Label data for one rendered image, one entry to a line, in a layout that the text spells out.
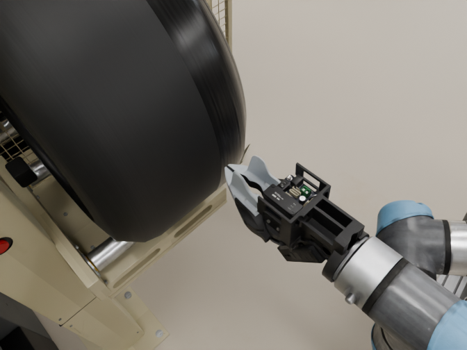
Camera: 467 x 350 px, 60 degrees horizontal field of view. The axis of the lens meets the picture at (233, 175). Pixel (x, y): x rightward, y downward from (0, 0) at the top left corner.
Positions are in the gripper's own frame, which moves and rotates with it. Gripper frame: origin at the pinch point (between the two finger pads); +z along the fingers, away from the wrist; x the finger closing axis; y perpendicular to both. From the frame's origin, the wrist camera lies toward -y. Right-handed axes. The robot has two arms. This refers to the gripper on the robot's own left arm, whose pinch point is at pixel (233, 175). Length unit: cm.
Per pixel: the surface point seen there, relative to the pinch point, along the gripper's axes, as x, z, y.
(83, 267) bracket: 24.4, 19.8, -24.2
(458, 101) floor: -176, 16, -120
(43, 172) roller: 19, 48, -25
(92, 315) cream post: 32, 32, -65
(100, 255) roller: 20.7, 21.1, -26.8
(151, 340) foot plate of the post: 26, 35, -117
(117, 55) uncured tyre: 5.5, 11.8, 18.1
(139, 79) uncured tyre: 4.8, 9.6, 15.3
